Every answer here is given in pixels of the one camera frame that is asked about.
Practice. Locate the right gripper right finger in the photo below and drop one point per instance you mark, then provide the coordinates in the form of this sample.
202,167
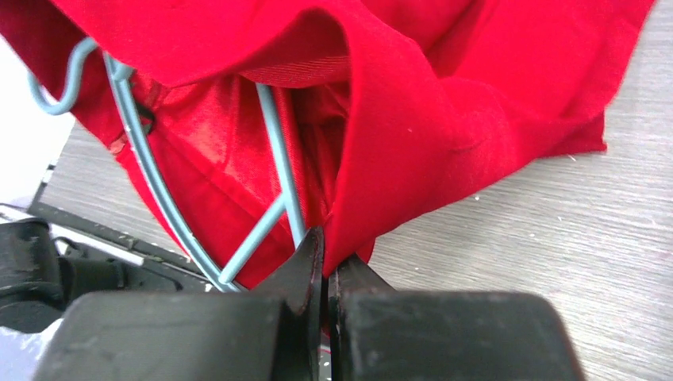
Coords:
379,333

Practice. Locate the grey-blue hanger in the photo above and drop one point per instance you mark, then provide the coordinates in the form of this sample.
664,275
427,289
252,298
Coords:
158,184

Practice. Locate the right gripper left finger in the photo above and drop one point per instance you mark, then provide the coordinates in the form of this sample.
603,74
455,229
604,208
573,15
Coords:
269,333

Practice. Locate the red skirt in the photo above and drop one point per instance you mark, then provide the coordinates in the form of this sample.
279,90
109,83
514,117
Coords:
390,109

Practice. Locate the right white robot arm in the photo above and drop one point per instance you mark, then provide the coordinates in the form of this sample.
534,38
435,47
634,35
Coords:
38,285

